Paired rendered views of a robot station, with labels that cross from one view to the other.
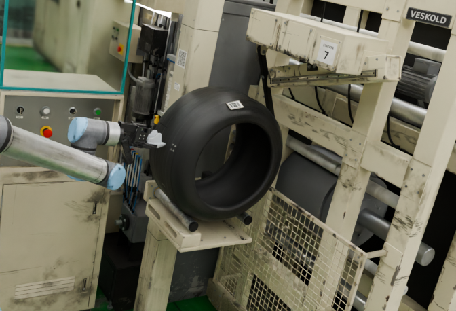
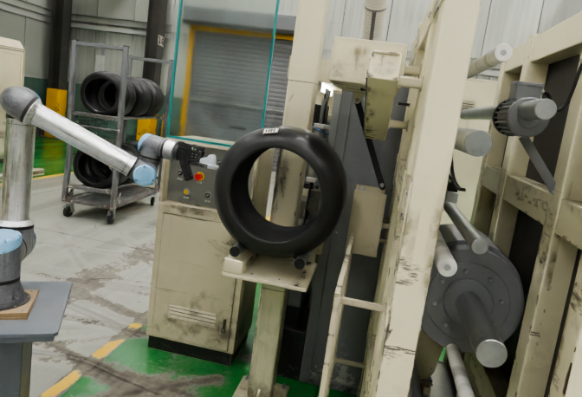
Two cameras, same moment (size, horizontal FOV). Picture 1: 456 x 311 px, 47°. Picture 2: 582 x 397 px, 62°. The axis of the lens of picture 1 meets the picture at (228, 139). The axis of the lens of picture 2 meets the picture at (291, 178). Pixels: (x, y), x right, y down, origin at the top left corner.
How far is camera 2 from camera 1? 1.70 m
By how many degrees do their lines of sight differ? 45
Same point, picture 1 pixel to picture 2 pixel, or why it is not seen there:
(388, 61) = (378, 58)
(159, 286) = (265, 341)
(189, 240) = (230, 265)
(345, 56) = (339, 61)
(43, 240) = (190, 269)
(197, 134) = (231, 154)
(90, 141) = (147, 151)
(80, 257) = (220, 296)
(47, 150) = (67, 129)
